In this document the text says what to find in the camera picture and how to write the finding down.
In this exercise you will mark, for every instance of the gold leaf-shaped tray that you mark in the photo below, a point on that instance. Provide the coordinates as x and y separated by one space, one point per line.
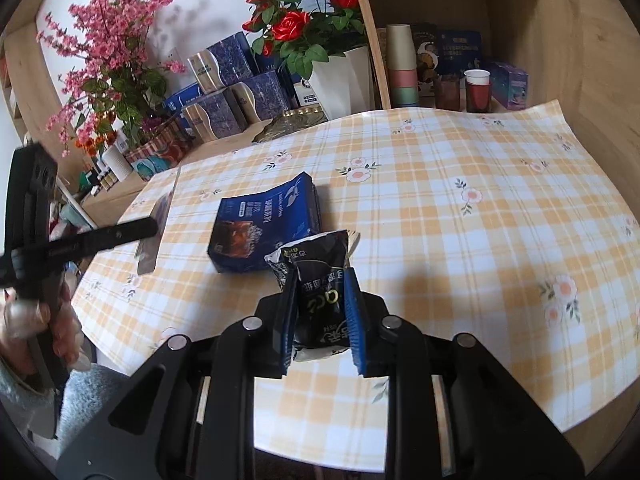
295 120

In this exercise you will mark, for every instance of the white faceted flower pot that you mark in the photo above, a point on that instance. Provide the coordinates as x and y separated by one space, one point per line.
335 85

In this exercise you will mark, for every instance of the blue marbled gift box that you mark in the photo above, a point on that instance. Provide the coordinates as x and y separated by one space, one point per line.
260 95
215 117
225 62

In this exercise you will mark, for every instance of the small blue carton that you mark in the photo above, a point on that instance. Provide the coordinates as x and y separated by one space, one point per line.
507 85

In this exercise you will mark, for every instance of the clear plastic wrapper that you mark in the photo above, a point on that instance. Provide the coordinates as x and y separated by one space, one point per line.
150 255

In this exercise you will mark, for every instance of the wooden low cabinet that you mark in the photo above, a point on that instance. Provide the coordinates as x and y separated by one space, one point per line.
125 190

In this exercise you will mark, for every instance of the person's left hand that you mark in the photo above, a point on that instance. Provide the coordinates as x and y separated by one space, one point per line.
65 325

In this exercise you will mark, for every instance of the white blue emblem box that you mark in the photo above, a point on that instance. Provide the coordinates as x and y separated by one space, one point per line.
305 92

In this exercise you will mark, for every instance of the red paper cup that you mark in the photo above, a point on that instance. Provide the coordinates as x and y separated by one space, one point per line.
477 92

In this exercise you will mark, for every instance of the black snack wrapper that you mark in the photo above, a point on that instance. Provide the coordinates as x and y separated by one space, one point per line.
320 285

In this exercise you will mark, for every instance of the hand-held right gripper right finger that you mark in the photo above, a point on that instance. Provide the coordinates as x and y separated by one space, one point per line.
355 320

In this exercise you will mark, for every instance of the plain dark blue box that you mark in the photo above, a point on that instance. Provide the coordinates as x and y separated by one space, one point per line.
267 65

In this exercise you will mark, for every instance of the person's left forearm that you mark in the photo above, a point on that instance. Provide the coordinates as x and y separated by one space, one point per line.
20 400

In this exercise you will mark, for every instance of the dark blue printed box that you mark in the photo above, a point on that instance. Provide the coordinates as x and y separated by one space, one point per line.
460 50

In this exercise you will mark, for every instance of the stack of pastel paper cups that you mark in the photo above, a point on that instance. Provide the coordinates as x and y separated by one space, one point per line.
402 67

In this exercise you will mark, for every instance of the wooden side shelving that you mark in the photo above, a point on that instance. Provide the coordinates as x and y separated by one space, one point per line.
30 85

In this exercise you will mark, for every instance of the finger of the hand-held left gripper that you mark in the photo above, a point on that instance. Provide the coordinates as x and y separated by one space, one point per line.
100 240

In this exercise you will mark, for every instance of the white ribbed vase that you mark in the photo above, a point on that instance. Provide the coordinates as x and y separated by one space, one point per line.
117 162

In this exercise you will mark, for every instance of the striped planter box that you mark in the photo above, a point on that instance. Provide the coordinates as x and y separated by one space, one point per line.
160 142

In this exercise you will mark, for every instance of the white wall socket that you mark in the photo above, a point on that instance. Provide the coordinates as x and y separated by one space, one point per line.
174 55

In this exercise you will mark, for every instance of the row of small bottles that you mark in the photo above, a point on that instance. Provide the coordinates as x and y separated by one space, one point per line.
97 181

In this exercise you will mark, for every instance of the red artificial rose plant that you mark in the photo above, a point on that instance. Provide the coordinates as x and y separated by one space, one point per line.
290 25

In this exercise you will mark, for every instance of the moon pattern box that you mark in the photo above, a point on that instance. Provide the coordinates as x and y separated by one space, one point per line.
425 60

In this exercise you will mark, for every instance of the brown drinking glass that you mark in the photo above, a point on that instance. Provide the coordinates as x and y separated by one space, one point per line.
447 92

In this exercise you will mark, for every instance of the wooden shelf unit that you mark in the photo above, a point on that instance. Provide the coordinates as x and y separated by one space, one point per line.
590 35

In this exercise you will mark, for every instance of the orange artificial flowers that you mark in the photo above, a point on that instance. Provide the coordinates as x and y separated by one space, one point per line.
95 135

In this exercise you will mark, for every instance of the pink artificial blossom plant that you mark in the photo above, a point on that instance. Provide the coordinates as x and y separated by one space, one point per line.
115 35

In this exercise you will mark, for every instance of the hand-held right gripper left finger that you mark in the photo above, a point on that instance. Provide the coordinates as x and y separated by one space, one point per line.
289 320

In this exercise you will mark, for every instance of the teal round tin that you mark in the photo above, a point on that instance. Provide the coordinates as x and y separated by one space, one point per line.
157 167

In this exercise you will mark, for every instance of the dark blue carton box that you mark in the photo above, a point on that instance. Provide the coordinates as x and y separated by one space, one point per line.
260 220

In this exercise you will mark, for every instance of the yellow plaid floral tablecloth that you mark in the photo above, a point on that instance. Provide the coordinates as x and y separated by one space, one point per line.
450 240

